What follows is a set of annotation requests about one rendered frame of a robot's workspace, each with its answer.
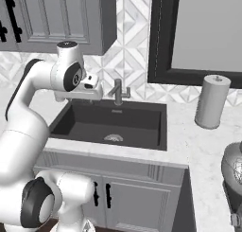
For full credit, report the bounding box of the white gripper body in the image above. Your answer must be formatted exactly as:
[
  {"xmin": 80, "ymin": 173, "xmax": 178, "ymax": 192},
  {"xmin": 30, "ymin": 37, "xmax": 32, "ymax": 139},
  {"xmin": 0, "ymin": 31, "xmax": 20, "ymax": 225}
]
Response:
[{"xmin": 53, "ymin": 82, "xmax": 104, "ymax": 102}]

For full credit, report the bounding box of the black sink basin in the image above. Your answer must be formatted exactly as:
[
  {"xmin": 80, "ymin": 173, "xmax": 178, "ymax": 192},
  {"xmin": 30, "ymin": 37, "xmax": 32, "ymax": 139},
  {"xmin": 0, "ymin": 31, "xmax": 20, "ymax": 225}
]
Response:
[{"xmin": 48, "ymin": 98, "xmax": 168, "ymax": 152}]

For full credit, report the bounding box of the silver sink drain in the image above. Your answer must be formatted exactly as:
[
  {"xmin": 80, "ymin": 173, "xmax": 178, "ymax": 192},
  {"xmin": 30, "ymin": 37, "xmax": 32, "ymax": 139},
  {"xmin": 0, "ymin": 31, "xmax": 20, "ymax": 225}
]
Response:
[{"xmin": 103, "ymin": 133, "xmax": 125, "ymax": 143}]

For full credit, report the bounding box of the grey panel under sink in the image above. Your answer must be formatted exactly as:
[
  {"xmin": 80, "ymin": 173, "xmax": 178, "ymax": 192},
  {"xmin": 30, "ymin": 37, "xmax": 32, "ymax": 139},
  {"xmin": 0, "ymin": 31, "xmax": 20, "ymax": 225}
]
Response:
[{"xmin": 32, "ymin": 148, "xmax": 189, "ymax": 187}]

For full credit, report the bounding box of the grey metal tap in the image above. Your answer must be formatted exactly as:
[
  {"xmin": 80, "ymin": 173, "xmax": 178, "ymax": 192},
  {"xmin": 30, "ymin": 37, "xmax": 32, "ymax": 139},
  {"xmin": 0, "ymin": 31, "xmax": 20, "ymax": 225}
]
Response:
[{"xmin": 108, "ymin": 78, "xmax": 131, "ymax": 107}]

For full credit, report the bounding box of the white paper towel roll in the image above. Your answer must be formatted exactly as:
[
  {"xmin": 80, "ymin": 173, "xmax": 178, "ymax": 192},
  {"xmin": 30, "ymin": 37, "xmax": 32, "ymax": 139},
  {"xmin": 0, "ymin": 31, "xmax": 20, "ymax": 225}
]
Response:
[{"xmin": 194, "ymin": 74, "xmax": 233, "ymax": 131}]

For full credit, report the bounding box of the grey base cupboard door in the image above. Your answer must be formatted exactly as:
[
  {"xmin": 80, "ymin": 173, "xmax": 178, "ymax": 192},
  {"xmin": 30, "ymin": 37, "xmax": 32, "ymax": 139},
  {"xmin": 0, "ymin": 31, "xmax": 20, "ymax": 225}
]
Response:
[
  {"xmin": 79, "ymin": 173, "xmax": 106, "ymax": 229},
  {"xmin": 102, "ymin": 175, "xmax": 186, "ymax": 232}
]

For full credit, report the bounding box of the black framed window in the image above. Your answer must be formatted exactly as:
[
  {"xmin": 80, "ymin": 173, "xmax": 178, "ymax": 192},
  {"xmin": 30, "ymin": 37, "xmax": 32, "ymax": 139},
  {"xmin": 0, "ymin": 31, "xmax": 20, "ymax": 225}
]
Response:
[{"xmin": 147, "ymin": 0, "xmax": 242, "ymax": 85}]

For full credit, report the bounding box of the grey wall cupboard door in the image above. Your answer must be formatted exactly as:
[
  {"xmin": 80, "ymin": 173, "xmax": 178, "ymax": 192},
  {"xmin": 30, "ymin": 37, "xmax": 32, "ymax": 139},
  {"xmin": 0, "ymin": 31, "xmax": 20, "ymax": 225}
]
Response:
[
  {"xmin": 12, "ymin": 0, "xmax": 118, "ymax": 57},
  {"xmin": 0, "ymin": 0, "xmax": 21, "ymax": 53}
]

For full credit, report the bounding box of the black cupboard handle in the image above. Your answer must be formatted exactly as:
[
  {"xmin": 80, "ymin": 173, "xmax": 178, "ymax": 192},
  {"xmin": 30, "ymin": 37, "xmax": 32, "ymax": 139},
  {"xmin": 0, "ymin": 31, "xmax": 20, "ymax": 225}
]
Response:
[
  {"xmin": 3, "ymin": 0, "xmax": 24, "ymax": 44},
  {"xmin": 105, "ymin": 183, "xmax": 112, "ymax": 209},
  {"xmin": 0, "ymin": 19, "xmax": 9, "ymax": 43},
  {"xmin": 93, "ymin": 180, "xmax": 100, "ymax": 207}
]

